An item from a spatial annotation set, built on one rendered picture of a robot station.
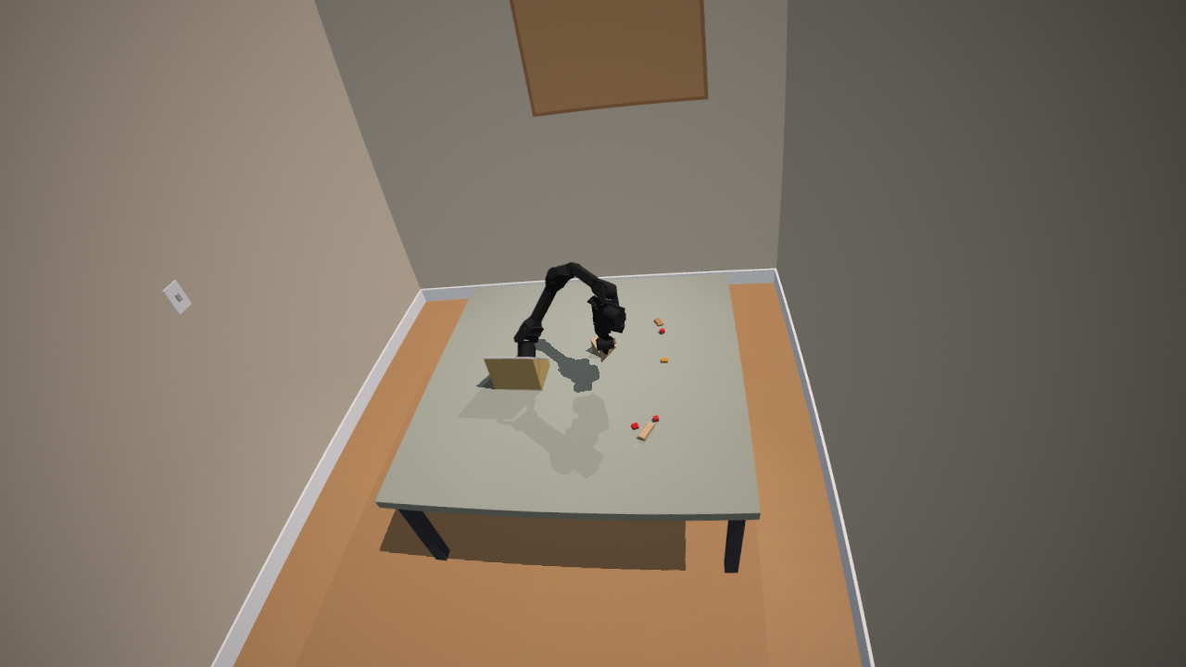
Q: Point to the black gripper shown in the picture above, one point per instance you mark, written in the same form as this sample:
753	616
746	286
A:
604	342

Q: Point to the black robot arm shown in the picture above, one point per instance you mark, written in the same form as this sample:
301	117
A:
556	279

